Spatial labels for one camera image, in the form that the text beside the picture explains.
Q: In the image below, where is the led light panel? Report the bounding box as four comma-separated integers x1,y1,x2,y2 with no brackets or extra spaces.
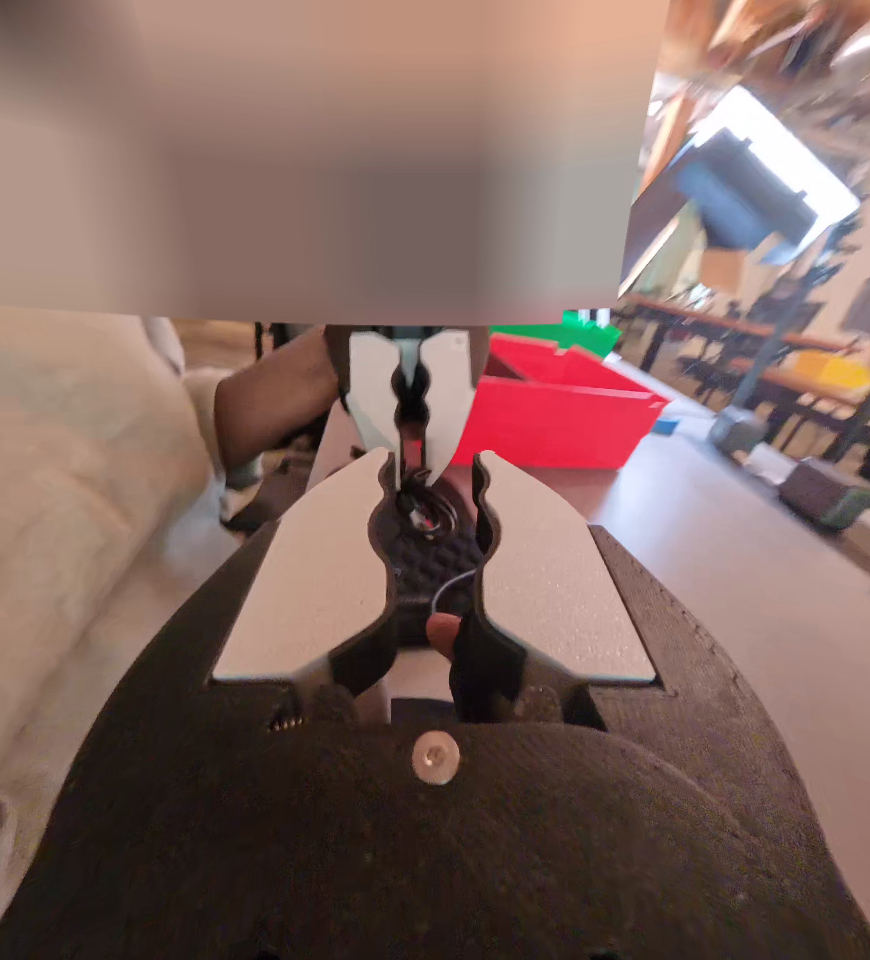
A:
671,84,862,267

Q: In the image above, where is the person's beige sweater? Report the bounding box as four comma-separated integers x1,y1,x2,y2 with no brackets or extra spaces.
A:
0,303,263,960

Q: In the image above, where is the yellow plastic bin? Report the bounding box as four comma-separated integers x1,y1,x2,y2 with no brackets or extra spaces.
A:
791,348,870,391

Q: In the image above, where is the black honeycomb pouch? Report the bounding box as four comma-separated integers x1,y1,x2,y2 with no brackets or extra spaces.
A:
386,476,484,650

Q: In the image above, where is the wooden desk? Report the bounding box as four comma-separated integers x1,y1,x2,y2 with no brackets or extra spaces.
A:
622,292,870,421

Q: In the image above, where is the person's left forearm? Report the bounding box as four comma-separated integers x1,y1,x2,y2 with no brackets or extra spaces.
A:
213,328,342,470

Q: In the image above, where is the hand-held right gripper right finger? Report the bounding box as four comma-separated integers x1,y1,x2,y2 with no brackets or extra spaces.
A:
448,450,658,723

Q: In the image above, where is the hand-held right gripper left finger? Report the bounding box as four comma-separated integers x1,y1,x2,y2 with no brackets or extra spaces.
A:
212,447,400,699

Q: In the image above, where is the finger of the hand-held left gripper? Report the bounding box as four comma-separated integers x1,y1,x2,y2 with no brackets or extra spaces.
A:
414,330,477,483
346,332,415,460

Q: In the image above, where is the green plastic bin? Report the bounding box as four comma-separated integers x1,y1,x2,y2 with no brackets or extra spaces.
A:
489,309,623,359

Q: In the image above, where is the grey light stand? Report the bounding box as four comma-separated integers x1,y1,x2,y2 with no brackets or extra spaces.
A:
731,262,818,417

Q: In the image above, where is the red plastic bin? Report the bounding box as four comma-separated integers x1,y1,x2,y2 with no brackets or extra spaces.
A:
450,333,672,471

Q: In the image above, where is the black cable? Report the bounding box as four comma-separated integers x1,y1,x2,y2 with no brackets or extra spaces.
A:
396,420,460,543

